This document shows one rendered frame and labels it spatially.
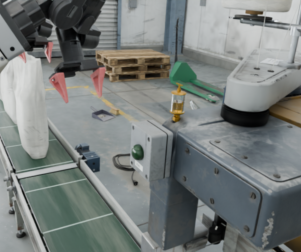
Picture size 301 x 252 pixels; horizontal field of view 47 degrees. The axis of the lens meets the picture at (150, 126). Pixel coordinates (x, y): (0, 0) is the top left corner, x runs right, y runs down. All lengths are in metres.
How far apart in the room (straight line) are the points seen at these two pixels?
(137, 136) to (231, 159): 0.19
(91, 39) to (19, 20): 0.25
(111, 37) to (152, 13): 1.31
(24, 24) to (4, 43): 0.06
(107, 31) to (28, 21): 7.91
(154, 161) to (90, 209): 1.47
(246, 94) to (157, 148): 0.19
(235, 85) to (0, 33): 0.50
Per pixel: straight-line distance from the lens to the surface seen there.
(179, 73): 6.30
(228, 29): 8.14
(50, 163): 2.56
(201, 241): 0.82
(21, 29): 0.83
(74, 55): 0.95
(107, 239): 1.85
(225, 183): 0.53
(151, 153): 0.60
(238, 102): 0.65
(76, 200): 2.13
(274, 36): 7.24
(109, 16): 8.71
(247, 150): 0.56
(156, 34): 9.44
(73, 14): 0.88
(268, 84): 0.66
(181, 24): 9.28
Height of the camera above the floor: 1.56
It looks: 21 degrees down
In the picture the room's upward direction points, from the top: 3 degrees clockwise
